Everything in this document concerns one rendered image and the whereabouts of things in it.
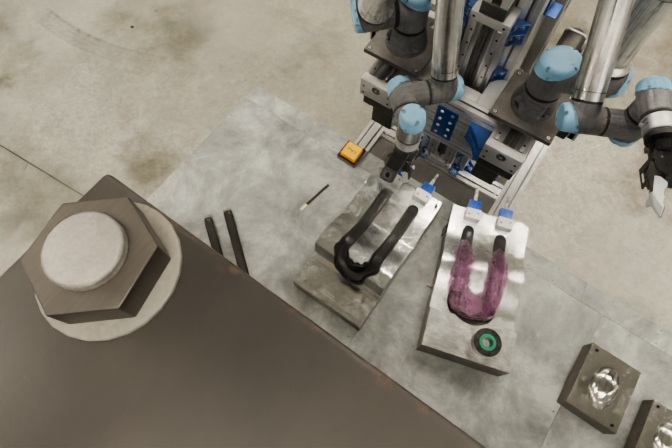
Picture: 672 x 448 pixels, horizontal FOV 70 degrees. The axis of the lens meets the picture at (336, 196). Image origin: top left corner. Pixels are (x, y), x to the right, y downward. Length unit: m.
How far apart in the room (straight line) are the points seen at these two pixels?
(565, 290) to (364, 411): 1.46
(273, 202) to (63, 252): 1.40
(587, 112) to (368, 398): 1.10
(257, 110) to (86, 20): 2.02
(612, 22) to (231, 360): 1.17
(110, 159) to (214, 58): 0.89
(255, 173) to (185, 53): 1.65
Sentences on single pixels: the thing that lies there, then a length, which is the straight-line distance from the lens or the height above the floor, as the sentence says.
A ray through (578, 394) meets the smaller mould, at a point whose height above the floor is 0.87.
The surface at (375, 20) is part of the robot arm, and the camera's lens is 1.61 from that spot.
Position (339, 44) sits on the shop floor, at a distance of 3.24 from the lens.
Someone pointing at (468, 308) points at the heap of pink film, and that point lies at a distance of 1.57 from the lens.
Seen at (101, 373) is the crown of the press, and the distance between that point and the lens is 0.41.
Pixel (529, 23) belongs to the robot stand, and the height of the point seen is 1.22.
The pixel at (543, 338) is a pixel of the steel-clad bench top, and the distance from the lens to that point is 1.73.
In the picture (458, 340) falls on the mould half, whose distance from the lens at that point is 1.53.
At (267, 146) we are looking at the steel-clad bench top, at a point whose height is 0.80.
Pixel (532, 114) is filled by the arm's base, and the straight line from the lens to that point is 1.71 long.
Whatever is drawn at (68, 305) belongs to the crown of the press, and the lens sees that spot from 0.39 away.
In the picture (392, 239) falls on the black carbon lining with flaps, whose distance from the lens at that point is 1.61.
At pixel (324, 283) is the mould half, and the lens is 1.57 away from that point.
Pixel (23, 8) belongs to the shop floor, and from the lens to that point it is 4.04.
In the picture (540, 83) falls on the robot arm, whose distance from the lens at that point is 1.63.
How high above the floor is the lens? 2.38
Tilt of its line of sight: 65 degrees down
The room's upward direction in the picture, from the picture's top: straight up
